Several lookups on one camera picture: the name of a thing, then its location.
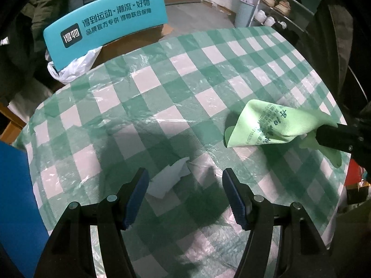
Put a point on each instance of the green checkered tablecloth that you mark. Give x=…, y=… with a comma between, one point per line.
x=174, y=92

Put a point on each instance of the dark green jacket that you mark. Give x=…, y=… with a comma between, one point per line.
x=26, y=34

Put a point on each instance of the pair of beige shoes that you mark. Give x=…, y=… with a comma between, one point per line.
x=276, y=3

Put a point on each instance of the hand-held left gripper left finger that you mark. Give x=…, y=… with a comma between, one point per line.
x=134, y=199

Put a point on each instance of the pair of white shoes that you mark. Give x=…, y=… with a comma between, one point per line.
x=265, y=17

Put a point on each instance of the wooden cabinet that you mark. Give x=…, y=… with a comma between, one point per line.
x=8, y=127

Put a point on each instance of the light blue trash bin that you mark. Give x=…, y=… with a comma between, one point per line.
x=243, y=11

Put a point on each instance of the light green cloth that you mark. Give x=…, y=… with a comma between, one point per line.
x=272, y=124

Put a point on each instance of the cardboard box with teal flap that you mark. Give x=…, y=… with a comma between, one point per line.
x=110, y=20

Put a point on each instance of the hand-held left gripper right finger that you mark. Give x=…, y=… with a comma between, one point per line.
x=234, y=199

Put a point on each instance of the red object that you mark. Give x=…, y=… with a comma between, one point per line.
x=355, y=173

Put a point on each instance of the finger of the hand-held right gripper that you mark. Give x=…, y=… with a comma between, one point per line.
x=336, y=136

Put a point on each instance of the white shoe rack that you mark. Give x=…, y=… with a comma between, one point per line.
x=295, y=8

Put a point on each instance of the blue-edged cardboard box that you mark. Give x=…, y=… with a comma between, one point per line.
x=17, y=208

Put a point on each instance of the white plastic bag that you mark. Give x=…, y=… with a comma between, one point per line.
x=72, y=68

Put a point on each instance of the white paper piece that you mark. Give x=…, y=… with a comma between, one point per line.
x=168, y=179

